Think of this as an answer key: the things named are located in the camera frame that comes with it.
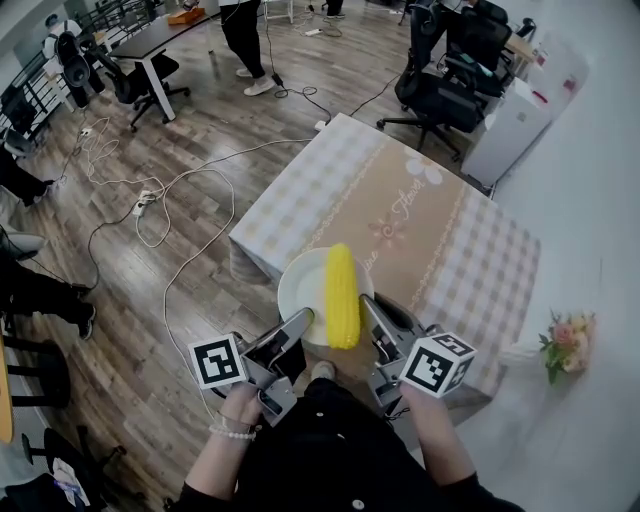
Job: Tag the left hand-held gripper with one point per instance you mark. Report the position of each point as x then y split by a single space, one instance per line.
217 362

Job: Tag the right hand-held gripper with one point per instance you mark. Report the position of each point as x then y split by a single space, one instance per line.
435 365

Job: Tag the white round plate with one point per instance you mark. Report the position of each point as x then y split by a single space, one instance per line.
305 285

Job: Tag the yellow corn cob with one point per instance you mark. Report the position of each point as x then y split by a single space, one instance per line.
342 295

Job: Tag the person's left forearm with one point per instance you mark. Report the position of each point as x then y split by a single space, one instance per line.
220 460

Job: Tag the person's right forearm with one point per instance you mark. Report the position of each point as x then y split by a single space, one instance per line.
440 440

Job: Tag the checkered tablecloth table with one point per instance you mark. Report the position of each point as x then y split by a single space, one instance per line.
430 235

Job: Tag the person's left hand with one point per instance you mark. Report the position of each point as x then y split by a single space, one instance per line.
240 405

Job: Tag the person's white shoe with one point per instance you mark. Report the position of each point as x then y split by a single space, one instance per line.
324 371

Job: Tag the thin wrist band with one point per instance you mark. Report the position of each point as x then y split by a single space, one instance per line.
225 416

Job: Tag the person's black clothing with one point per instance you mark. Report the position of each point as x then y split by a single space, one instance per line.
325 460

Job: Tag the flower bouquet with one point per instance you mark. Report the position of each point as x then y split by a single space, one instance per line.
570 340

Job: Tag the white air purifier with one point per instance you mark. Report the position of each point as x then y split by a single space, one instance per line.
505 135

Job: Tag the black office chair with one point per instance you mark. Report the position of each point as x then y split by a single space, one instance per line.
435 100
60 450
135 80
485 35

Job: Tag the small white power strip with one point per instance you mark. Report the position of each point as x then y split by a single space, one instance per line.
86 132

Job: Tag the yellow round table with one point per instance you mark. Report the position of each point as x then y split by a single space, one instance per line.
6 400

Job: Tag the white water dispenser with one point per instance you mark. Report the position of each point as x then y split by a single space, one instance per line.
565 65

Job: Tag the black desk with white legs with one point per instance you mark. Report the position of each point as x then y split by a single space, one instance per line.
150 37

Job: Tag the orange box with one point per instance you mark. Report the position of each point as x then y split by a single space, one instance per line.
185 17

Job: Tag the black metal rack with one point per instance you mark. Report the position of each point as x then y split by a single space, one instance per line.
30 100

